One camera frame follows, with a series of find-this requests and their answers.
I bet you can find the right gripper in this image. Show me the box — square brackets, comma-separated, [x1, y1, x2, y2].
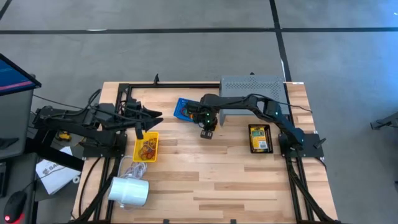
[185, 103, 220, 130]

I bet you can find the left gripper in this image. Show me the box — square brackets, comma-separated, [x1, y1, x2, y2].
[123, 98, 164, 132]

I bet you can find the blue plastic basket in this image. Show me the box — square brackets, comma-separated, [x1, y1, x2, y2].
[173, 97, 200, 123]

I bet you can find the yellow plastic basket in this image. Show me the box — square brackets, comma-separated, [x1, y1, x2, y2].
[132, 131, 160, 164]

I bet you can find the black plastic basket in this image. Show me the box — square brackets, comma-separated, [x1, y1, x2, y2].
[248, 123, 275, 154]

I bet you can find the black desk leg bar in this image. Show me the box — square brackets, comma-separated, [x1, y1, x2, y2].
[24, 136, 85, 172]

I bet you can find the grey desk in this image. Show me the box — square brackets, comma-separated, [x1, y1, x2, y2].
[0, 88, 40, 224]

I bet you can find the grey perforated metal shelf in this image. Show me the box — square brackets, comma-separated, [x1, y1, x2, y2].
[218, 73, 290, 126]

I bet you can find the white printed paper sheet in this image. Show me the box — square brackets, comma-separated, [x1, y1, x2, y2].
[35, 146, 83, 196]

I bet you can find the computer monitor blue screen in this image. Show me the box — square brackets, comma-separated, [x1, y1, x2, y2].
[0, 52, 42, 96]

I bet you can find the black keyboard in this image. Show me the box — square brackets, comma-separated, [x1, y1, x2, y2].
[0, 161, 8, 198]

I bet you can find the black computer mouse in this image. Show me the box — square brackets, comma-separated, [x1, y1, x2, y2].
[3, 190, 27, 223]

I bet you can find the grey chair leg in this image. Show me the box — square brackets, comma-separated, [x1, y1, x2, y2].
[369, 111, 398, 131]

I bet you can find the black aluminium table frame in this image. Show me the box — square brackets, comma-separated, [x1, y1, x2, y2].
[70, 73, 343, 224]

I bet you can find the white cable bundle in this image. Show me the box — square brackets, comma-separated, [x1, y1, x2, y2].
[116, 154, 149, 213]

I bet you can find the black power cable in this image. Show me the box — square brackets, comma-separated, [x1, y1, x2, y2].
[32, 94, 91, 110]

